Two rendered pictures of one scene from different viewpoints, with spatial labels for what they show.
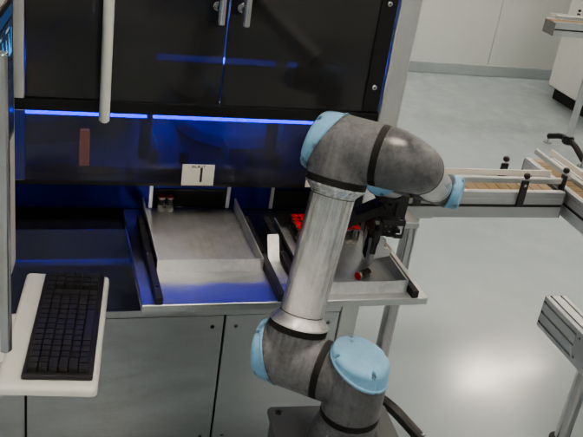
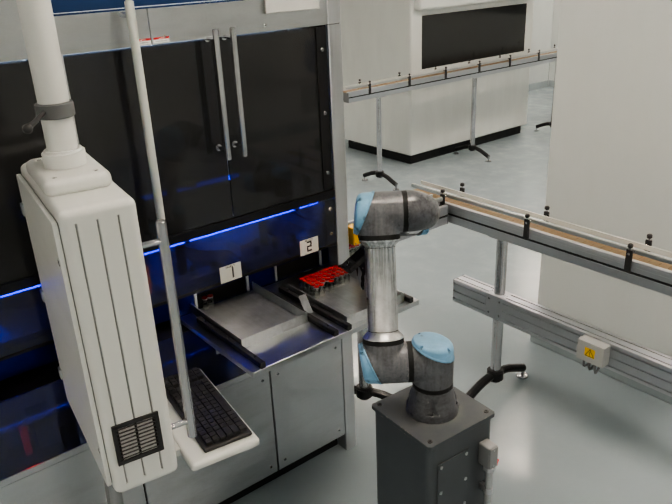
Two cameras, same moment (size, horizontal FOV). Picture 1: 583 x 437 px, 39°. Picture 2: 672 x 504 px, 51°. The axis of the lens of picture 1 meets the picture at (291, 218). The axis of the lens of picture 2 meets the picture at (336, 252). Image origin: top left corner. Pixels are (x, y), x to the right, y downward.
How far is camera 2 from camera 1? 0.68 m
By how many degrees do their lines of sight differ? 17
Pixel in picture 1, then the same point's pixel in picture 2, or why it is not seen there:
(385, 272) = not seen: hidden behind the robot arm
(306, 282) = (385, 308)
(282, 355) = (385, 361)
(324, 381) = (418, 367)
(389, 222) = not seen: hidden behind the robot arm
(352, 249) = (350, 287)
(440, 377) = not seen: hidden behind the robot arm
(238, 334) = (280, 379)
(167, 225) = (219, 316)
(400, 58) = (339, 147)
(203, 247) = (257, 321)
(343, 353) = (424, 344)
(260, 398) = (304, 421)
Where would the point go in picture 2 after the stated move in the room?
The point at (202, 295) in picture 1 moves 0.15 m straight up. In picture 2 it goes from (284, 351) to (281, 308)
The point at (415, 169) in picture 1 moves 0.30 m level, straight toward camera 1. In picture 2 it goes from (431, 212) to (472, 253)
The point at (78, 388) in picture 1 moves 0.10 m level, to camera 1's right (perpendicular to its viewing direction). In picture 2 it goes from (247, 443) to (282, 434)
